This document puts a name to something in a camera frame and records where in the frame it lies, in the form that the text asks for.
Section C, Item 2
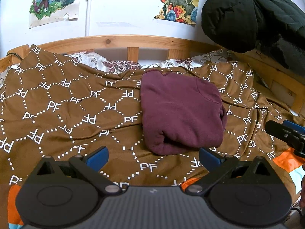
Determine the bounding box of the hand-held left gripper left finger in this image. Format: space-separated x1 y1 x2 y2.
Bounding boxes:
30 146 124 194

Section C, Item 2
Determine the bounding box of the brown printed blanket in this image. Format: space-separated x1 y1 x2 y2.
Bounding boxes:
0 44 305 196

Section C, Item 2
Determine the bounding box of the maroon long-sleeve shirt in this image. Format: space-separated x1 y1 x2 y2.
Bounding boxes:
140 69 228 155

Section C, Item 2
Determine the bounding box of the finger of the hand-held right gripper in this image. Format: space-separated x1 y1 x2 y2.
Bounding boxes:
265 120 305 158
283 120 305 135

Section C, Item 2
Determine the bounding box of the black puffer jacket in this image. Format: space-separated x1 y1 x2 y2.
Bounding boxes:
201 0 305 69

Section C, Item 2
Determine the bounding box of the white wall pipe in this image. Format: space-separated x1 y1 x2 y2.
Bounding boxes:
85 0 94 37

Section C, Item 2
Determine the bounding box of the orange patchwork quilt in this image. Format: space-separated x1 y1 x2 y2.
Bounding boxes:
7 147 305 229

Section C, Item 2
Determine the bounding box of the wooden bed frame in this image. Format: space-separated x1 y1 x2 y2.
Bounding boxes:
0 35 305 115

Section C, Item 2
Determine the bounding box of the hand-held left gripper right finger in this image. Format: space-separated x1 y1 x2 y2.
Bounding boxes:
185 147 278 195

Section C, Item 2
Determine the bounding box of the colourful landscape wall poster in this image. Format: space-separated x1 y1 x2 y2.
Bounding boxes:
152 0 201 25

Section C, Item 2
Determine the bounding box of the cartoon figure wall poster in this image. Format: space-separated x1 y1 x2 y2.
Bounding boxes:
29 0 83 29

